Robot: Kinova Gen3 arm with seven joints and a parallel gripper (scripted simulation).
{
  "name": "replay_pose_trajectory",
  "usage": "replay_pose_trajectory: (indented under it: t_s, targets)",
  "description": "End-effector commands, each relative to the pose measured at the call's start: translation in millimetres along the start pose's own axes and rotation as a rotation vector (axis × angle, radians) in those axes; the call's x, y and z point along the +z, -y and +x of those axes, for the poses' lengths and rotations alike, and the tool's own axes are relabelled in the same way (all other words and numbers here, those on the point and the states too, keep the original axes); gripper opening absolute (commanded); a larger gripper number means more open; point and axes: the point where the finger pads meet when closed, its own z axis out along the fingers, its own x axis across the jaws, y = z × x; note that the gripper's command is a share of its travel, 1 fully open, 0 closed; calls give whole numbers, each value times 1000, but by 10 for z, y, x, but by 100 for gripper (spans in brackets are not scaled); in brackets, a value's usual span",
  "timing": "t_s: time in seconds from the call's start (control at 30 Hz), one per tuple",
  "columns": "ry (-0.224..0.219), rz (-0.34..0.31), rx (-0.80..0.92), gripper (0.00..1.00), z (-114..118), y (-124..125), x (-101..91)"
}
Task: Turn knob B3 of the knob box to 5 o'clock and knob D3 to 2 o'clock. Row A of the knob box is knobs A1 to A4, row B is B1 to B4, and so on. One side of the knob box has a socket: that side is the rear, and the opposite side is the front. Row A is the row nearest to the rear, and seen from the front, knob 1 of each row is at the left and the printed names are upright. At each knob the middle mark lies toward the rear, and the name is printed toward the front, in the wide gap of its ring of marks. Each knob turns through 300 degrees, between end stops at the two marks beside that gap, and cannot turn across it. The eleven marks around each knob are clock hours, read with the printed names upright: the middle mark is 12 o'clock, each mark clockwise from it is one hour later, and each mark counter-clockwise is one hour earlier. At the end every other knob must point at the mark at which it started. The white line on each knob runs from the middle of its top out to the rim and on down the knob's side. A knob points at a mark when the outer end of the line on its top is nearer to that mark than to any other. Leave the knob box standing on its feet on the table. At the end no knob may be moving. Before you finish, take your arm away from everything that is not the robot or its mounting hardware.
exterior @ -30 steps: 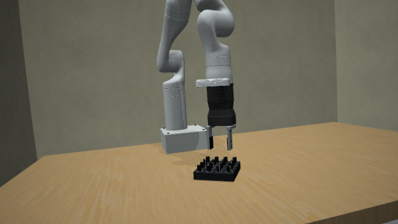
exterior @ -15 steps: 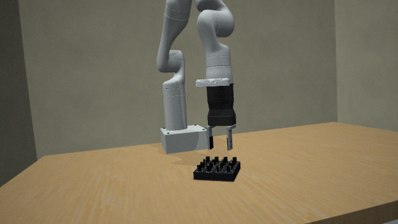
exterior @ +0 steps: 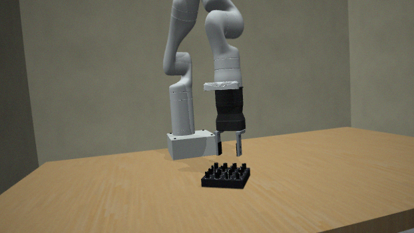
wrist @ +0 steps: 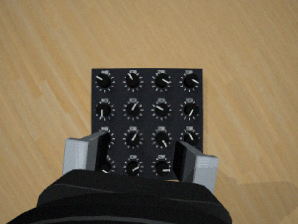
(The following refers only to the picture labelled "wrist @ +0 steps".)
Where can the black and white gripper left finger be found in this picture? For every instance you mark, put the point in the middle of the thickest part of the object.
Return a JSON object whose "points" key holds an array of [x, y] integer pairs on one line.
{"points": [[89, 152]]}

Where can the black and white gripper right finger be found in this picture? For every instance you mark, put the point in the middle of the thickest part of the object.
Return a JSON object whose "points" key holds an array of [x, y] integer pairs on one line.
{"points": [[193, 166]]}

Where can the black knob box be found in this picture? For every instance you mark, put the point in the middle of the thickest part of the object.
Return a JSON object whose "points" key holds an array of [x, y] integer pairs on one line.
{"points": [[132, 141]]}

